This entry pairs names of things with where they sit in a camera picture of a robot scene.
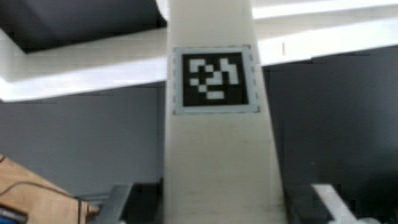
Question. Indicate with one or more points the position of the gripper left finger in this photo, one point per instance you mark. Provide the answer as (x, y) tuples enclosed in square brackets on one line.
[(111, 215)]

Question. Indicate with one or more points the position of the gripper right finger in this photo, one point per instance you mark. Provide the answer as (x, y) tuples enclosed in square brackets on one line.
[(342, 214)]

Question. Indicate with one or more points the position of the white leg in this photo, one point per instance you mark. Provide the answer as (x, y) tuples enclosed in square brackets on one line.
[(223, 184)]

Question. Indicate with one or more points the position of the white desk top tray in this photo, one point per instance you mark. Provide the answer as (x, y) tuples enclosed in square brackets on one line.
[(267, 9)]

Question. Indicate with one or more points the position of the white front fence bar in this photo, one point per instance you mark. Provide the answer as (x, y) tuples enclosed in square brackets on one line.
[(123, 61)]

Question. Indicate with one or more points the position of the wooden board with cable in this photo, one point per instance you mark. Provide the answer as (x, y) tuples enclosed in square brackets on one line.
[(34, 197)]

